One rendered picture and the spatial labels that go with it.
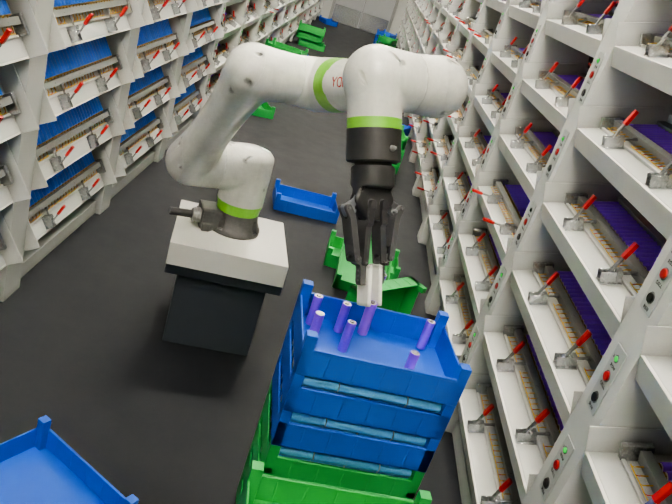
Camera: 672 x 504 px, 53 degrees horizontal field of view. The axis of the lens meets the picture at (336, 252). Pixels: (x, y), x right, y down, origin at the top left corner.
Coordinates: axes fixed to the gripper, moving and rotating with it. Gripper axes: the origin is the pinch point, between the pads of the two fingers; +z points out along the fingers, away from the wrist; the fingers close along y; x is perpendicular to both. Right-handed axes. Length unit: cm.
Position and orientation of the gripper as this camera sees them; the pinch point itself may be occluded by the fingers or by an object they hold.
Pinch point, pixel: (369, 284)
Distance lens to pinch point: 115.9
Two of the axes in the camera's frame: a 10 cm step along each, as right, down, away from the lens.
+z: -0.2, 10.0, 0.7
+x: 6.1, 0.7, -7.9
